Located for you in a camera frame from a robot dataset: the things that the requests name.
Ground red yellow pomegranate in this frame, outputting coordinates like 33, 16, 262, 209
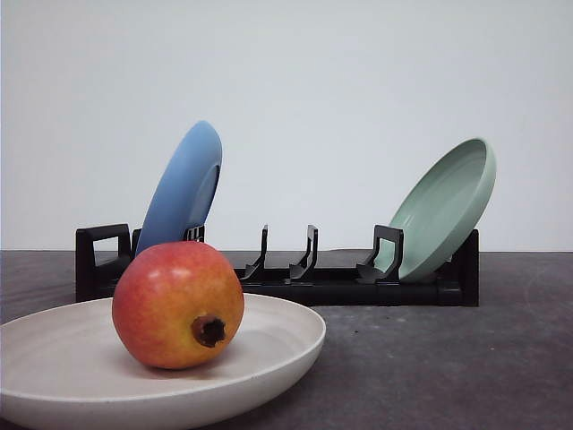
112, 241, 244, 370

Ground white plate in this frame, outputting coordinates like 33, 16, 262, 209
0, 294, 327, 430

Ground blue plate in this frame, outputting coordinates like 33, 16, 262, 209
136, 120, 223, 254

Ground green plate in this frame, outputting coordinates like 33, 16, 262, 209
377, 138, 497, 283

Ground black dish rack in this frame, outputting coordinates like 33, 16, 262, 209
75, 223, 480, 305

